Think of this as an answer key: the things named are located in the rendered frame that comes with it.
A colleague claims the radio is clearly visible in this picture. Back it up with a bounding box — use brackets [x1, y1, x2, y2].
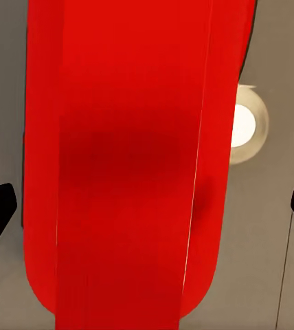
[21, 0, 258, 330]

